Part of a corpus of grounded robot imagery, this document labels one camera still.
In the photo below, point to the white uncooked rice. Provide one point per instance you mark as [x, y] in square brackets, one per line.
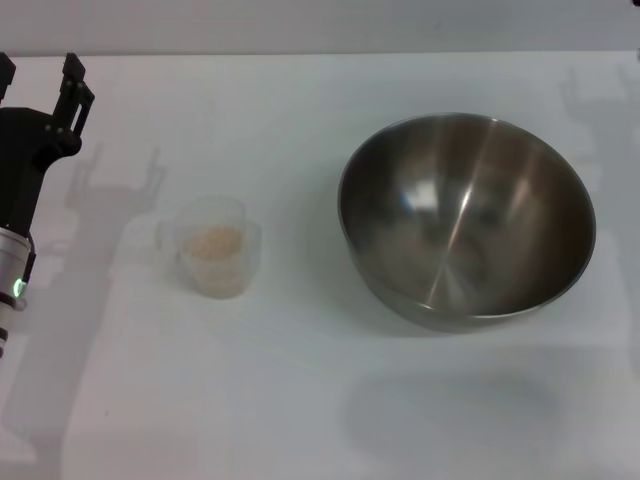
[215, 247]

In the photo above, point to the clear plastic measuring cup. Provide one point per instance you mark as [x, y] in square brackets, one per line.
[225, 280]

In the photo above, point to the stainless steel mixing bowl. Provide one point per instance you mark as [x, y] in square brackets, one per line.
[465, 225]

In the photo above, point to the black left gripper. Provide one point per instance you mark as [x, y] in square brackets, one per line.
[22, 150]

